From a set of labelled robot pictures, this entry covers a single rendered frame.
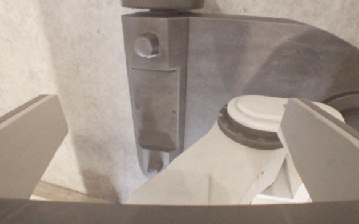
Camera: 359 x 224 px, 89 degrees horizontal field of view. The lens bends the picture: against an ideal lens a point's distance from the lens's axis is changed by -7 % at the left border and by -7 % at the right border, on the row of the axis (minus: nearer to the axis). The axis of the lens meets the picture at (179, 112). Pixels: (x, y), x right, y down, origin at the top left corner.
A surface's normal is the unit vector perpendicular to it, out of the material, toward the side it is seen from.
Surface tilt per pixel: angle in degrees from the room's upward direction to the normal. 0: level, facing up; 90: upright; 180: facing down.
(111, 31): 0
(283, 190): 90
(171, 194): 115
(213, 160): 90
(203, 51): 0
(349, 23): 0
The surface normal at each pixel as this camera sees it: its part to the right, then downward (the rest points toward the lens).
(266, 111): 0.02, -0.85
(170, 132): -0.19, 0.51
